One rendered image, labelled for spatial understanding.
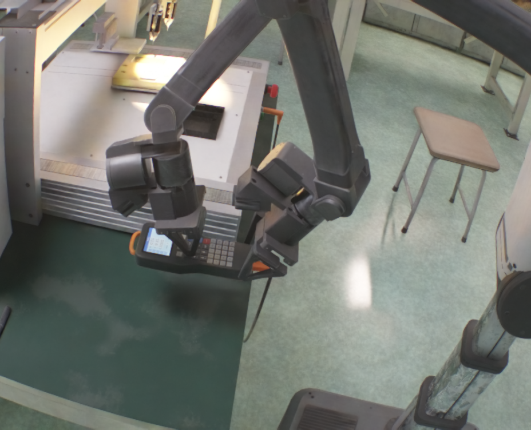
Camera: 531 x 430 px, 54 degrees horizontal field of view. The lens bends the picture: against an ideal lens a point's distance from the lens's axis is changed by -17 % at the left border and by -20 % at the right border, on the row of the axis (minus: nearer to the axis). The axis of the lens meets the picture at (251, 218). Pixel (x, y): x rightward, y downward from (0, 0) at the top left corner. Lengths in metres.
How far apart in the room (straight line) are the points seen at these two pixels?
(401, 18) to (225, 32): 4.32
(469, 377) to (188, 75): 0.73
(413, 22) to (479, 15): 4.59
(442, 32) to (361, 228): 2.96
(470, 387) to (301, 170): 0.55
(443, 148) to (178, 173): 1.70
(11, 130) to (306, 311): 1.40
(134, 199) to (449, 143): 1.77
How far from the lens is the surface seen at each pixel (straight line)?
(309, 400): 1.65
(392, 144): 3.29
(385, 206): 2.80
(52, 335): 1.08
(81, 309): 1.12
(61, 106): 1.49
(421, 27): 5.18
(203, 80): 0.86
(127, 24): 1.81
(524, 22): 0.57
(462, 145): 2.55
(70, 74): 1.65
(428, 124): 2.60
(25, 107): 1.12
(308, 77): 0.73
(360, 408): 1.67
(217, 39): 0.86
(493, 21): 0.57
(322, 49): 0.70
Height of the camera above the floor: 1.60
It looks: 39 degrees down
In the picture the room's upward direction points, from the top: 12 degrees clockwise
